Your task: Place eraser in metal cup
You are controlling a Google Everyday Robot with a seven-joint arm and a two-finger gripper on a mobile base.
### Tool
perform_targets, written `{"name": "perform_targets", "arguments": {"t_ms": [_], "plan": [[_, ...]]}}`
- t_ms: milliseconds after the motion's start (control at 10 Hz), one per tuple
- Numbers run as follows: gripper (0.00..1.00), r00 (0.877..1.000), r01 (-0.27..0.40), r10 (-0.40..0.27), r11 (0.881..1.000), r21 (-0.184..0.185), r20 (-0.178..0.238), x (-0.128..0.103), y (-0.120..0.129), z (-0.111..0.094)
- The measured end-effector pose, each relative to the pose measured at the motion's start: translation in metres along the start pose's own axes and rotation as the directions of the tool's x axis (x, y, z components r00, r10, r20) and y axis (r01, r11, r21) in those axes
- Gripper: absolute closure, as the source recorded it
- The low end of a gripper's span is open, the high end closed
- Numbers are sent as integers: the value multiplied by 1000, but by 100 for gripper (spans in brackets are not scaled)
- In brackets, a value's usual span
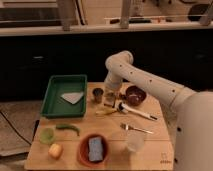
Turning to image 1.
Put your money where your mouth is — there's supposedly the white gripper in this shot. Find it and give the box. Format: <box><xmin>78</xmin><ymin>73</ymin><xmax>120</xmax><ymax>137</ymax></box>
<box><xmin>104</xmin><ymin>76</ymin><xmax>121</xmax><ymax>105</ymax></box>

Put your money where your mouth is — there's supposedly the beige eraser block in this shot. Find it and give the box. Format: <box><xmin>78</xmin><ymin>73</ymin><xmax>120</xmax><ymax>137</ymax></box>
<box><xmin>104</xmin><ymin>92</ymin><xmax>115</xmax><ymax>108</ymax></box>

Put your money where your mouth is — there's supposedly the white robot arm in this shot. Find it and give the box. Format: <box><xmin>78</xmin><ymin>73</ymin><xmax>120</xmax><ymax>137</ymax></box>
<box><xmin>105</xmin><ymin>51</ymin><xmax>213</xmax><ymax>171</ymax></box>

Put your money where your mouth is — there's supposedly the clear plastic cup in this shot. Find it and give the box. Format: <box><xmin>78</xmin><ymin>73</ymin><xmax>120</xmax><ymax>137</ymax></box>
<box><xmin>126</xmin><ymin>131</ymin><xmax>146</xmax><ymax>153</ymax></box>

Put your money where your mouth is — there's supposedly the yellow banana toy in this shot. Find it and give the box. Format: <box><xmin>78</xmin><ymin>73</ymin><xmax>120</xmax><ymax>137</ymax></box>
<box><xmin>95</xmin><ymin>108</ymin><xmax>117</xmax><ymax>116</ymax></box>

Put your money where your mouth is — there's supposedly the dark red bowl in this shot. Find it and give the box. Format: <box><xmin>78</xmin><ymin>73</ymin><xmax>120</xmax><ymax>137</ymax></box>
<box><xmin>126</xmin><ymin>86</ymin><xmax>147</xmax><ymax>106</ymax></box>

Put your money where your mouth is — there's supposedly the metal fork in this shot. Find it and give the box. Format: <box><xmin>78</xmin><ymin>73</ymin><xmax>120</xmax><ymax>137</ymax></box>
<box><xmin>120</xmin><ymin>123</ymin><xmax>154</xmax><ymax>134</ymax></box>

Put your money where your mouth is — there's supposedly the grey triangular cloth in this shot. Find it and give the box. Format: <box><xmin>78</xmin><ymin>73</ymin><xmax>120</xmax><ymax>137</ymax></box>
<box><xmin>61</xmin><ymin>92</ymin><xmax>84</xmax><ymax>104</ymax></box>

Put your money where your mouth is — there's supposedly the green plastic tray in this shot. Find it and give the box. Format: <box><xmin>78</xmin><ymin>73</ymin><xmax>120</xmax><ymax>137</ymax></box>
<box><xmin>41</xmin><ymin>75</ymin><xmax>87</xmax><ymax>118</ymax></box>

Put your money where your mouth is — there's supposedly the orange plate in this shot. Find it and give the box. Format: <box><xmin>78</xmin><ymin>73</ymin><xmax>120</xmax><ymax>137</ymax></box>
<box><xmin>77</xmin><ymin>133</ymin><xmax>109</xmax><ymax>168</ymax></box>

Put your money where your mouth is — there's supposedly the blue sponge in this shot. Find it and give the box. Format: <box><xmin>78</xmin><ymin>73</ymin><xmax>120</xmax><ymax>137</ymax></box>
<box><xmin>88</xmin><ymin>136</ymin><xmax>103</xmax><ymax>162</ymax></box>

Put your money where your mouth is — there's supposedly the green chili pepper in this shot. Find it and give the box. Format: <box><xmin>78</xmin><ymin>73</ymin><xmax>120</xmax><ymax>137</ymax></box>
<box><xmin>56</xmin><ymin>124</ymin><xmax>80</xmax><ymax>136</ymax></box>

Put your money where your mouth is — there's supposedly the yellow lemon toy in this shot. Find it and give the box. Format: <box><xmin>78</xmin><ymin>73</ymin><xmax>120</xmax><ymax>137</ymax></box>
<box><xmin>48</xmin><ymin>143</ymin><xmax>63</xmax><ymax>159</ymax></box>

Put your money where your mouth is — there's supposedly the black cable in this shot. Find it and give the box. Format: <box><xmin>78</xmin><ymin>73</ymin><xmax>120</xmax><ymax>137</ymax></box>
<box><xmin>0</xmin><ymin>110</ymin><xmax>33</xmax><ymax>147</ymax></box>

